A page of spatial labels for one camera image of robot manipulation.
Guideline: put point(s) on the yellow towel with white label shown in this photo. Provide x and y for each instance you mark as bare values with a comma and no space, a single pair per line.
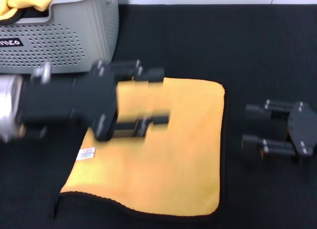
161,152

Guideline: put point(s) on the grey perforated storage box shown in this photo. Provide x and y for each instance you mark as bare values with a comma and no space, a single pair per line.
81,26

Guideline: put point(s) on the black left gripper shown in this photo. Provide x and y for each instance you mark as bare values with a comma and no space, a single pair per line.
74,105

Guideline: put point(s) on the black tablecloth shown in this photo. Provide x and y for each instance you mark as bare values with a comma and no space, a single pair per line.
247,41

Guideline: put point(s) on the yellow towel with black edge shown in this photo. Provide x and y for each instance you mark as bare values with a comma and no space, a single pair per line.
22,1

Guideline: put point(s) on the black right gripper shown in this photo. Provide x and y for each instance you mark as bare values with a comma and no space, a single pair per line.
304,130

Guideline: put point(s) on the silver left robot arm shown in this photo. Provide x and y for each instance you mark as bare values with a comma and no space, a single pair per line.
10,107

